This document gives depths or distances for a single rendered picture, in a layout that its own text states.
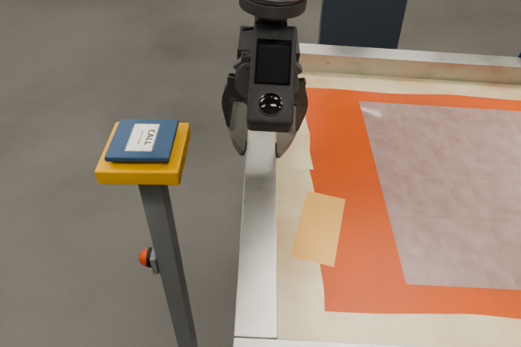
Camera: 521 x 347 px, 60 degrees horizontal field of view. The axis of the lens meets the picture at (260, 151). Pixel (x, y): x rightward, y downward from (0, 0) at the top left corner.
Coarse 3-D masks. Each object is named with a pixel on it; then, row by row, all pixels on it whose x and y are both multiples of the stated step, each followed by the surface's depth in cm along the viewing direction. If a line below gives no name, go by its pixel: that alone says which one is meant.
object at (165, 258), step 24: (96, 168) 70; (120, 168) 70; (144, 168) 70; (168, 168) 70; (144, 192) 78; (168, 192) 83; (168, 216) 84; (168, 240) 87; (168, 264) 92; (168, 288) 98; (192, 336) 113
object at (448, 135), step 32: (320, 96) 74; (352, 96) 75; (384, 96) 75; (416, 96) 76; (448, 96) 76; (320, 128) 68; (352, 128) 68; (384, 128) 69; (416, 128) 69; (448, 128) 70; (480, 128) 70; (512, 128) 71; (320, 160) 62; (352, 160) 62; (384, 160) 63; (416, 160) 63; (448, 160) 64; (480, 160) 64; (512, 160) 65
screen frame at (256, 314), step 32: (320, 64) 79; (352, 64) 79; (384, 64) 79; (416, 64) 79; (448, 64) 78; (480, 64) 78; (512, 64) 79; (256, 160) 56; (256, 192) 52; (256, 224) 48; (256, 256) 45; (256, 288) 42; (256, 320) 40
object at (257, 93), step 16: (256, 32) 47; (272, 32) 47; (288, 32) 47; (256, 48) 46; (272, 48) 47; (288, 48) 47; (256, 64) 46; (272, 64) 46; (288, 64) 46; (256, 80) 45; (272, 80) 45; (288, 80) 45; (256, 96) 45; (272, 96) 44; (288, 96) 45; (256, 112) 44; (272, 112) 44; (288, 112) 44; (256, 128) 45; (272, 128) 45; (288, 128) 44
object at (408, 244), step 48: (336, 192) 58; (384, 192) 58; (432, 192) 59; (480, 192) 59; (384, 240) 52; (432, 240) 53; (480, 240) 53; (336, 288) 47; (384, 288) 47; (432, 288) 48; (480, 288) 48
